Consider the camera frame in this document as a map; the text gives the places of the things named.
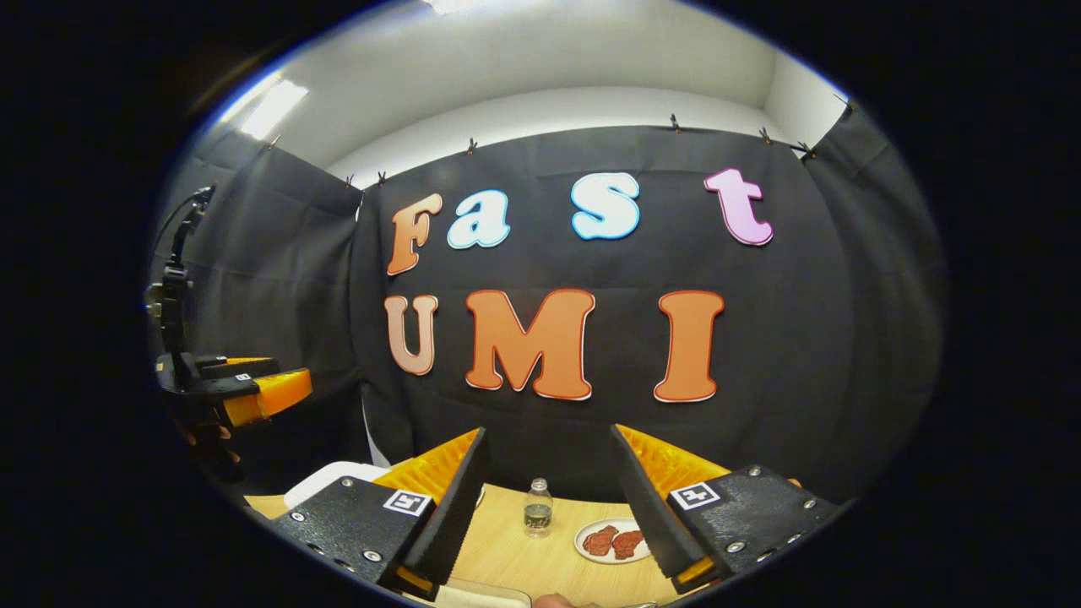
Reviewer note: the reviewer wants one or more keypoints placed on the clear plastic water bottle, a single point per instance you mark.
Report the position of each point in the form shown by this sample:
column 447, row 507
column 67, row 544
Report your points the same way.
column 538, row 513

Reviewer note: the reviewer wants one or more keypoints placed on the white round plate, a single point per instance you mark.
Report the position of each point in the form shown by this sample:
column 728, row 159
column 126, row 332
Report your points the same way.
column 591, row 553

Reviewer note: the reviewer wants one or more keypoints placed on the ceiling light panel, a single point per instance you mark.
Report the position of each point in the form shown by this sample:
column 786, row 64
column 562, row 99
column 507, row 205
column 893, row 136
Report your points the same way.
column 274, row 108
column 460, row 4

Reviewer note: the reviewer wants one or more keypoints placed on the white rice cooker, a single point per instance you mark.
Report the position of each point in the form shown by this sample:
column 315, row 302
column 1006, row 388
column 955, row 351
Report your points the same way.
column 334, row 477

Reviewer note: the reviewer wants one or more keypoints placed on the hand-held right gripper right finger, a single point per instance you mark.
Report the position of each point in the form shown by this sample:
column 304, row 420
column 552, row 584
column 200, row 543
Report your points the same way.
column 654, row 515

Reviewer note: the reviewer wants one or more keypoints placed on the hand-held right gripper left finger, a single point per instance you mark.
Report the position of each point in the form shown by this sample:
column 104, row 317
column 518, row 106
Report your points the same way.
column 452, row 519

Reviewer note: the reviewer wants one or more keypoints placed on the clear plastic rice container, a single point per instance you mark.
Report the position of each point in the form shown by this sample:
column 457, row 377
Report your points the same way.
column 481, row 595

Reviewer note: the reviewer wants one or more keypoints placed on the red meat piece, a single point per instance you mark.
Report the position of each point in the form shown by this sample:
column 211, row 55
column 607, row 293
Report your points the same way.
column 629, row 545
column 600, row 540

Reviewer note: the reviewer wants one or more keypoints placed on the black backdrop cloth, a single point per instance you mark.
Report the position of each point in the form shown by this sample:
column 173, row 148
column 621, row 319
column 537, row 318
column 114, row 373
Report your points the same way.
column 802, row 338

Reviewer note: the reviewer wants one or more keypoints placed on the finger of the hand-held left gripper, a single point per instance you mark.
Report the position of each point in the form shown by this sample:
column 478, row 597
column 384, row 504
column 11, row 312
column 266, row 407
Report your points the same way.
column 274, row 395
column 241, row 366

